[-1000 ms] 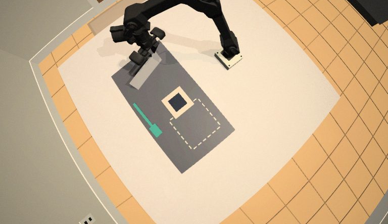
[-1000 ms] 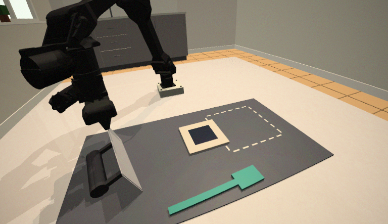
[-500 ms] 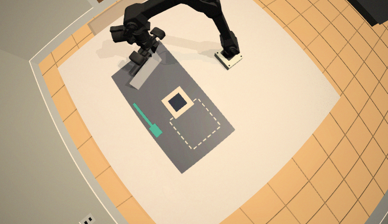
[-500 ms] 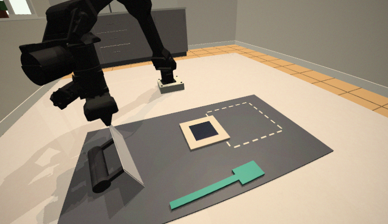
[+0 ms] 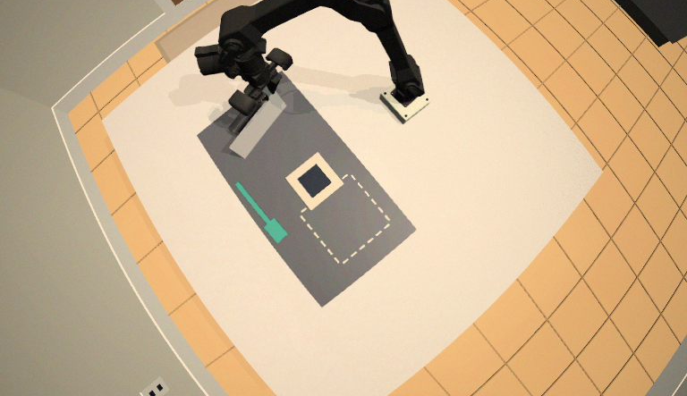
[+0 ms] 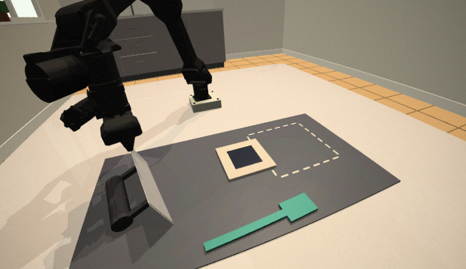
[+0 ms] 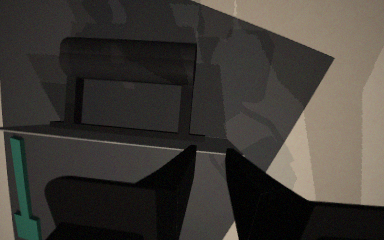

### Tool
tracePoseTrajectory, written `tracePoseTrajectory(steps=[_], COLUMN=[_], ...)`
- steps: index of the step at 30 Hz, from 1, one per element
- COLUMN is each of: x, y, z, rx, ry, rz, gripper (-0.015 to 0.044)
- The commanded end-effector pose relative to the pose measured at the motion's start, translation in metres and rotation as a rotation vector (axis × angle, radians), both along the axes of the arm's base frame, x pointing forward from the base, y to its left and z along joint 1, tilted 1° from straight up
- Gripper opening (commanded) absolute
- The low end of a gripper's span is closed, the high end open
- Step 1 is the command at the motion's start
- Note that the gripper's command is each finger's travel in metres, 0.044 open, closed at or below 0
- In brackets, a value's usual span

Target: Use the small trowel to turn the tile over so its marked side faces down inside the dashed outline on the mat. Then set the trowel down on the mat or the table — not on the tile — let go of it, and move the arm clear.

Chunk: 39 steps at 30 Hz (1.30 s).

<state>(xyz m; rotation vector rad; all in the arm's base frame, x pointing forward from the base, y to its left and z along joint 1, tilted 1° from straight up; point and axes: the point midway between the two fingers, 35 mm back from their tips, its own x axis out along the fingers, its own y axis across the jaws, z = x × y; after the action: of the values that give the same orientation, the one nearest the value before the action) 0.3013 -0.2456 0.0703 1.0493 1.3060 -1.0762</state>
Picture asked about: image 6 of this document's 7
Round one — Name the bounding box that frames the beige square tile with dark centre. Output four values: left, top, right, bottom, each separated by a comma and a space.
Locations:
215, 139, 276, 181

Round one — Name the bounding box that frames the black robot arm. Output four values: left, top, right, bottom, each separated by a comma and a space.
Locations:
23, 0, 212, 132

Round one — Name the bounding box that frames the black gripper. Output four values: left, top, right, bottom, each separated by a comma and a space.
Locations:
87, 78, 143, 152

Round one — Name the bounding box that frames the green flat paddle shape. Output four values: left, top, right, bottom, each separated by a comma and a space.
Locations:
204, 193, 318, 253

